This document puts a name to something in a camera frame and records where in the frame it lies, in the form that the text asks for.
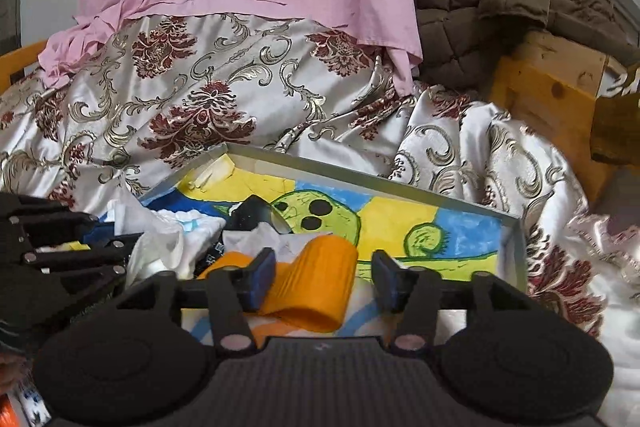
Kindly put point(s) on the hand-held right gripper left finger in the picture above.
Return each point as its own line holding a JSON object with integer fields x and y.
{"x": 264, "y": 279}

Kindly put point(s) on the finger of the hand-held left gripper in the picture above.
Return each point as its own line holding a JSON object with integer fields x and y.
{"x": 40, "y": 217}
{"x": 85, "y": 271}

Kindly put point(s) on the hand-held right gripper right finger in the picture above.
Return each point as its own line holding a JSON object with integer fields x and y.
{"x": 385, "y": 282}

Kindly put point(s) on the striped garment with yellow cuff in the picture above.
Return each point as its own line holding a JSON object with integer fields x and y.
{"x": 75, "y": 247}

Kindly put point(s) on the orange ribbed cloth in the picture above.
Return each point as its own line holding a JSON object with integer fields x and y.
{"x": 320, "y": 277}

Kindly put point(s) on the white printed cloth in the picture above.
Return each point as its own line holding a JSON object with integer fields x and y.
{"x": 205, "y": 227}

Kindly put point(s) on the grey box with painted bottom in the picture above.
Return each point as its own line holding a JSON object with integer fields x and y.
{"x": 450, "y": 227}

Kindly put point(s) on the plain white cloth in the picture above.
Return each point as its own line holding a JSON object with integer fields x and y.
{"x": 155, "y": 247}

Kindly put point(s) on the grey wooden door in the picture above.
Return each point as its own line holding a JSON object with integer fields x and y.
{"x": 9, "y": 17}

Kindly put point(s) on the floral satin blanket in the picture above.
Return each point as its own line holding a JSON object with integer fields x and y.
{"x": 200, "y": 72}

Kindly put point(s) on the wooden bed rail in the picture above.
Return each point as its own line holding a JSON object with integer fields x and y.
{"x": 20, "y": 57}

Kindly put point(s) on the wooden bed frame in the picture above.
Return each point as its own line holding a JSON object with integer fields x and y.
{"x": 545, "y": 92}

